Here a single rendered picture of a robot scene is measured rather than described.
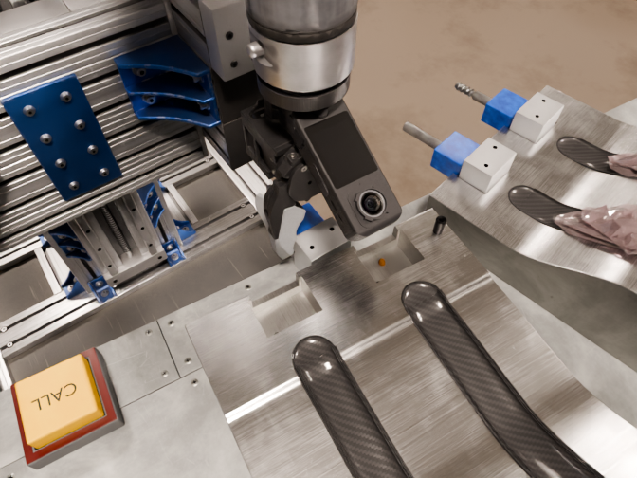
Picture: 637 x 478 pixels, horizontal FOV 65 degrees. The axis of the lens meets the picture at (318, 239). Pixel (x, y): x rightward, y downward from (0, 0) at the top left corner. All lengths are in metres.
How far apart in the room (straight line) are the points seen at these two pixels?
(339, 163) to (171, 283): 0.94
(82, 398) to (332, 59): 0.36
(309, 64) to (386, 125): 1.58
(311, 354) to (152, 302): 0.88
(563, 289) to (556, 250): 0.04
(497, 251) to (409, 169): 1.23
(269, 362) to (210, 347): 0.05
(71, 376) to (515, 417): 0.38
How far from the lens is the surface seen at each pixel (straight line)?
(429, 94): 2.08
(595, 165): 0.67
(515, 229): 0.56
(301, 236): 0.52
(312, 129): 0.39
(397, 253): 0.51
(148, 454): 0.51
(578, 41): 2.58
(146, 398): 0.53
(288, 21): 0.34
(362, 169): 0.39
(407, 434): 0.41
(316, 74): 0.36
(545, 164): 0.64
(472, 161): 0.58
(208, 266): 1.29
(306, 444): 0.40
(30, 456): 0.53
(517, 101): 0.69
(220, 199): 1.41
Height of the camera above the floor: 1.28
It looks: 55 degrees down
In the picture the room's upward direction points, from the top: straight up
